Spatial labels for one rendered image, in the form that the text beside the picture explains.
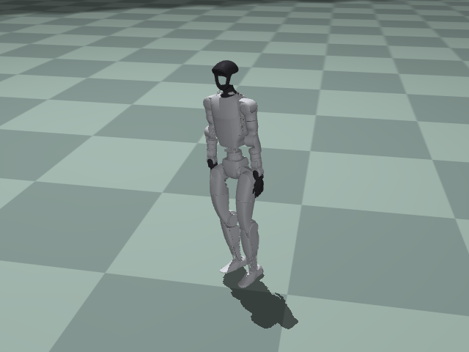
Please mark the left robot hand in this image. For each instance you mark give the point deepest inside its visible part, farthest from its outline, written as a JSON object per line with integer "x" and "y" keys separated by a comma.
{"x": 258, "y": 186}

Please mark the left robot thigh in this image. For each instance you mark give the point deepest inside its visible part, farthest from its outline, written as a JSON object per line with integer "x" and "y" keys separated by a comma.
{"x": 245, "y": 198}

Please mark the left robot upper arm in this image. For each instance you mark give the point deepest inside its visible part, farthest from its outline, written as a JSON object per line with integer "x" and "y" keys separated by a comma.
{"x": 249, "y": 108}

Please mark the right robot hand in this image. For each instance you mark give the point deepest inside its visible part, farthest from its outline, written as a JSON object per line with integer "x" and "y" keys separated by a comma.
{"x": 210, "y": 164}

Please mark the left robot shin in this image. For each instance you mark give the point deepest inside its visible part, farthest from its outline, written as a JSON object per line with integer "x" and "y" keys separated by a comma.
{"x": 250, "y": 244}

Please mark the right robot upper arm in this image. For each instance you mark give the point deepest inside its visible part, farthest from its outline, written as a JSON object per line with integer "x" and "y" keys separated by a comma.
{"x": 210, "y": 129}

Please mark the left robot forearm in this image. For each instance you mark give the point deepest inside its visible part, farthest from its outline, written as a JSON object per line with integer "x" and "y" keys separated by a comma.
{"x": 255, "y": 154}

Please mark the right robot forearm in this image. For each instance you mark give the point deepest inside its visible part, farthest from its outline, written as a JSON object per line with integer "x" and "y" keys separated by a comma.
{"x": 212, "y": 149}

